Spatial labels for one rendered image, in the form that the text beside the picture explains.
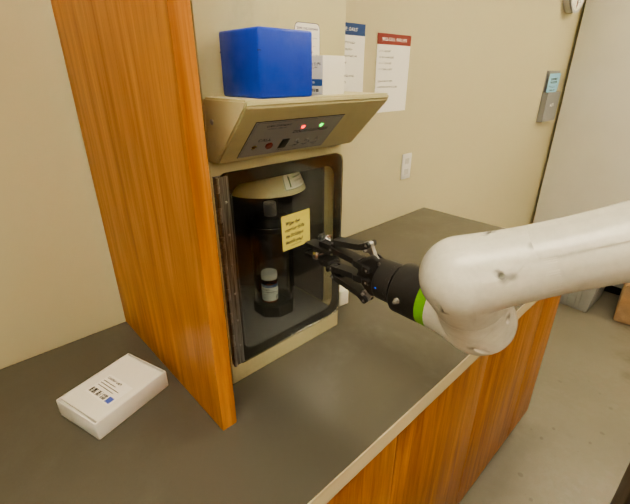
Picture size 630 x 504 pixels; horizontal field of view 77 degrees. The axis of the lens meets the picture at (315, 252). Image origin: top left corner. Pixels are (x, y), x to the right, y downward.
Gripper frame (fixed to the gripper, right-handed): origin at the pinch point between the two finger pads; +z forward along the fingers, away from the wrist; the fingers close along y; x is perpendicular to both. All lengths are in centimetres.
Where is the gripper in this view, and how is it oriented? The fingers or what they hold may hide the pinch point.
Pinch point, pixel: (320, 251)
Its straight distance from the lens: 83.7
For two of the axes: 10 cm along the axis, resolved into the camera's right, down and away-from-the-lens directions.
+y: -0.1, -9.1, -4.2
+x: -7.3, 3.0, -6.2
